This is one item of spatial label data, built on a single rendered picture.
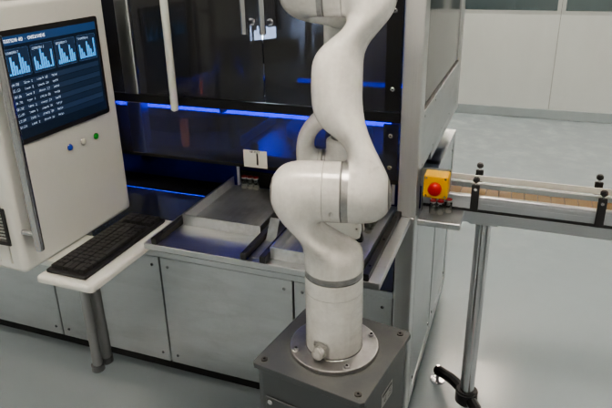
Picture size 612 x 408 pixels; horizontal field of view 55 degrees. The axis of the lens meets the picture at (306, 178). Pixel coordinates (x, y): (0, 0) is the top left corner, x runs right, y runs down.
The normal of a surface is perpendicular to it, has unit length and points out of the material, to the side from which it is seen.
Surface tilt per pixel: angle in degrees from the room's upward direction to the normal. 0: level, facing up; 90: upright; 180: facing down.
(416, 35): 90
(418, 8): 90
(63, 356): 0
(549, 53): 90
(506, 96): 90
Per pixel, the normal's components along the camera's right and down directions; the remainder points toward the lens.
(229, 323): -0.35, 0.35
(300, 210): -0.04, 0.45
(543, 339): -0.02, -0.93
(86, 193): 0.94, 0.11
